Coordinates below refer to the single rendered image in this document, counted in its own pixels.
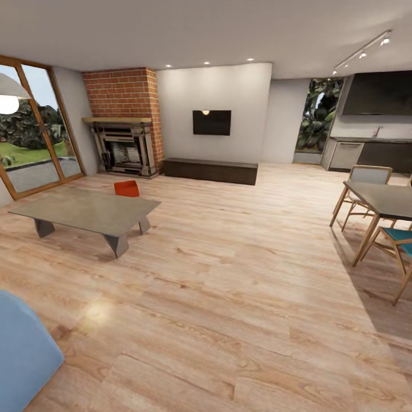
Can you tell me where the storage box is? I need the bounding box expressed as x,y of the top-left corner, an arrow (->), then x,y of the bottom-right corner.
114,180 -> 140,198

